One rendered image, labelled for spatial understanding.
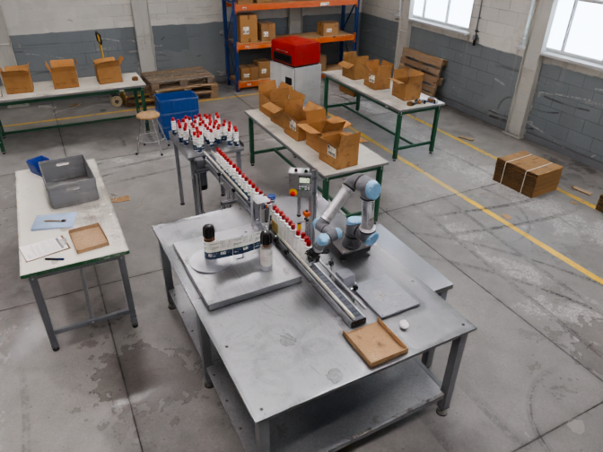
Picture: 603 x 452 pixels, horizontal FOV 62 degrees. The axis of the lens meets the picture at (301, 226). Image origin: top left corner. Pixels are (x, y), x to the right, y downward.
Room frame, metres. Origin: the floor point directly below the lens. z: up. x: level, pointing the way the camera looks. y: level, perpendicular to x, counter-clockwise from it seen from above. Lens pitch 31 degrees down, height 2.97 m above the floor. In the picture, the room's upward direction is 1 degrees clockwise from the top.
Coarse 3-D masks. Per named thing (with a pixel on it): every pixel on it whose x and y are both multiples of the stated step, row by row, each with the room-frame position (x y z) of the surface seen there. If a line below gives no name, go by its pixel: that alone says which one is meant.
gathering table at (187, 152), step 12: (180, 144) 5.05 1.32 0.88; (192, 144) 5.06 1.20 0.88; (204, 144) 5.06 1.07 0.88; (216, 144) 5.07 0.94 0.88; (240, 144) 5.07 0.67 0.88; (192, 156) 4.75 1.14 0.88; (240, 156) 5.01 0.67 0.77; (192, 168) 4.75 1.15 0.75; (240, 168) 5.01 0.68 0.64; (180, 180) 5.30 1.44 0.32; (192, 180) 4.74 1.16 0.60; (180, 192) 5.29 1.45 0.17
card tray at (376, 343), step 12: (372, 324) 2.34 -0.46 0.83; (384, 324) 2.31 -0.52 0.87; (348, 336) 2.19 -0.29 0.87; (360, 336) 2.23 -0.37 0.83; (372, 336) 2.23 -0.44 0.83; (384, 336) 2.23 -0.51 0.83; (396, 336) 2.20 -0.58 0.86; (360, 348) 2.13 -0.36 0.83; (372, 348) 2.13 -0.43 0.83; (384, 348) 2.13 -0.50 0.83; (396, 348) 2.14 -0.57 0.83; (372, 360) 2.04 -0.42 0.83; (384, 360) 2.03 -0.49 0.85
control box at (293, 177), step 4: (292, 168) 3.23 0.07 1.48; (296, 168) 3.23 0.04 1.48; (300, 168) 3.23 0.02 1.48; (292, 172) 3.15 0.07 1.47; (296, 172) 3.15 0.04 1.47; (300, 172) 3.16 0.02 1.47; (308, 172) 3.16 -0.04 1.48; (292, 176) 3.14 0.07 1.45; (296, 176) 3.14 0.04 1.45; (304, 176) 3.13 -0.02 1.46; (308, 176) 3.13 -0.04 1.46; (292, 180) 3.14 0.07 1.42; (296, 180) 3.14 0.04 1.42; (292, 184) 3.14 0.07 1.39; (296, 184) 3.14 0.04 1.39; (300, 184) 3.14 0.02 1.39; (304, 184) 3.13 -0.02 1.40; (308, 184) 3.13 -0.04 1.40; (292, 188) 3.14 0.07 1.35; (296, 188) 3.14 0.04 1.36; (296, 192) 3.14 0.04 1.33; (300, 192) 3.14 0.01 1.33; (304, 192) 3.13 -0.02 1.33; (308, 192) 3.13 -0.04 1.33; (296, 196) 3.14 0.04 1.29; (300, 196) 3.14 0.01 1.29; (304, 196) 3.13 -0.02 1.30; (308, 196) 3.13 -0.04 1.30
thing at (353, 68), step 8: (344, 56) 8.40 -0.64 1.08; (352, 56) 8.48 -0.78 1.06; (360, 56) 8.14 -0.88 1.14; (368, 56) 8.23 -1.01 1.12; (344, 64) 8.25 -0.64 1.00; (352, 64) 8.16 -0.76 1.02; (360, 64) 8.16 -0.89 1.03; (344, 72) 8.34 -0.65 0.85; (352, 72) 8.15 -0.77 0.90; (360, 72) 8.17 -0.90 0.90
